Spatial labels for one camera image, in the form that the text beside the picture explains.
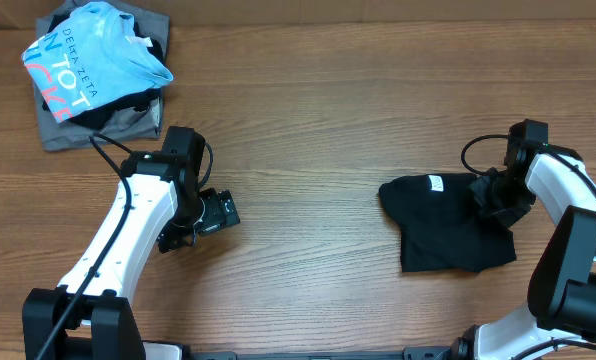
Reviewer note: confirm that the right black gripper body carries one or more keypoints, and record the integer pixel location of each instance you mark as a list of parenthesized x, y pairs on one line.
[(502, 197)]

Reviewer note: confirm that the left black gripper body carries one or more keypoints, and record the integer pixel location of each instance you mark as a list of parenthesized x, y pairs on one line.
[(205, 213)]

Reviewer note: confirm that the black t-shirt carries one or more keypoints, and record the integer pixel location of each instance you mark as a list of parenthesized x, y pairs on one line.
[(440, 225)]

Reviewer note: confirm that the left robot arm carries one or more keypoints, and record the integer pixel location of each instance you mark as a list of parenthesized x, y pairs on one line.
[(163, 203)]

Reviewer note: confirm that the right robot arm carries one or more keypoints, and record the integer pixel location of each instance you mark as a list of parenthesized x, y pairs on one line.
[(560, 310)]

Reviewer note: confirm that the folded grey t-shirt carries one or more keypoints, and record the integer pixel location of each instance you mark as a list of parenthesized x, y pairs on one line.
[(124, 125)]

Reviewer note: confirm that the folded black garment in stack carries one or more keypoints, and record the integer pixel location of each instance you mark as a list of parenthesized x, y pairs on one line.
[(96, 118)]

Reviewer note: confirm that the light blue printed t-shirt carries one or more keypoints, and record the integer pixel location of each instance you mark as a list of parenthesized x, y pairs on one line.
[(92, 59)]

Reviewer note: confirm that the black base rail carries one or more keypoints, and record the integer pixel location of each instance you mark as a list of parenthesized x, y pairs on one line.
[(409, 353)]

